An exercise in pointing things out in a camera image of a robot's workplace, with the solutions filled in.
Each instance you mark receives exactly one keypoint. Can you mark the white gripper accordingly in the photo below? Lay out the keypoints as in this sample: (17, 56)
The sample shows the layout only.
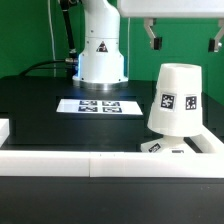
(174, 9)

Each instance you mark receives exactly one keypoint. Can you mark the white lamp shade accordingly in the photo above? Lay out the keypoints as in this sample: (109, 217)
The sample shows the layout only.
(177, 106)

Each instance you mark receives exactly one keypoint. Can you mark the white border frame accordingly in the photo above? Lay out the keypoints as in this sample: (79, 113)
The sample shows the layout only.
(208, 163)

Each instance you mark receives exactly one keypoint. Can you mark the white marker sheet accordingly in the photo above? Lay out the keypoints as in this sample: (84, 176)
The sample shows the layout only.
(98, 107)

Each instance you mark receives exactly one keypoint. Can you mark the white lamp base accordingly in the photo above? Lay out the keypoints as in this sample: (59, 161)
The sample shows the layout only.
(167, 144)

